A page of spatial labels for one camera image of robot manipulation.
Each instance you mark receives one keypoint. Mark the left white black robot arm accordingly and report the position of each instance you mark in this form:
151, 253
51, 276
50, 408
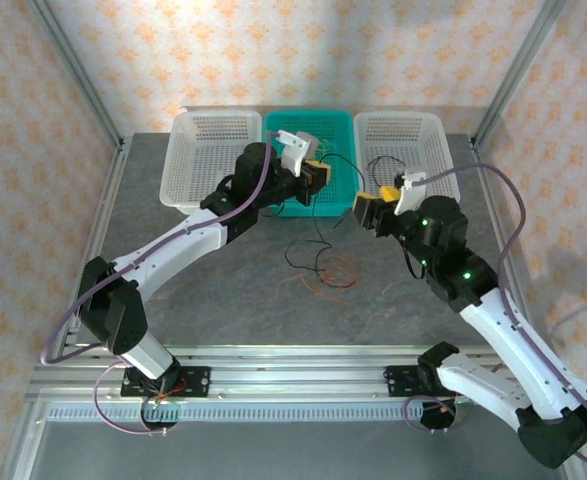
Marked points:
173, 250

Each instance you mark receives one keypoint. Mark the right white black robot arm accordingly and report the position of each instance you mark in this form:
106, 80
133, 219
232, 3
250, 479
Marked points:
518, 360

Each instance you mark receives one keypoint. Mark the teal perforated plastic basket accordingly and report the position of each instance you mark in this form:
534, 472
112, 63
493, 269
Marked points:
343, 190

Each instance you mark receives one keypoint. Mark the white perforated plastic basket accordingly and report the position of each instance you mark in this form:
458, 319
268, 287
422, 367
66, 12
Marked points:
403, 135
198, 160

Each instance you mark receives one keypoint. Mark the small circuit board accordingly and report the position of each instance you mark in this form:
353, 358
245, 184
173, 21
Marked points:
159, 404
460, 400

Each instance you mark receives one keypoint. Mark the aluminium table side rail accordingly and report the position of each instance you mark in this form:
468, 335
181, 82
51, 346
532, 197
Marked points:
94, 250
495, 220

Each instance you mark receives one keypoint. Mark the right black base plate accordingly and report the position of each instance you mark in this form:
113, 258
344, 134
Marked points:
398, 381

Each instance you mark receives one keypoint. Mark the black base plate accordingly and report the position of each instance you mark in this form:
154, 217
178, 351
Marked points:
398, 381
195, 382

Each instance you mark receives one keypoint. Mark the aluminium frame post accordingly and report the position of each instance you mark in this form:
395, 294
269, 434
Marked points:
78, 70
519, 70

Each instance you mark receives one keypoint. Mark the aluminium mounting rail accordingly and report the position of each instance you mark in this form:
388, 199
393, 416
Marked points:
298, 380

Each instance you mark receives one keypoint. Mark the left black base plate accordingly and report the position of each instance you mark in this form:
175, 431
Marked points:
195, 382

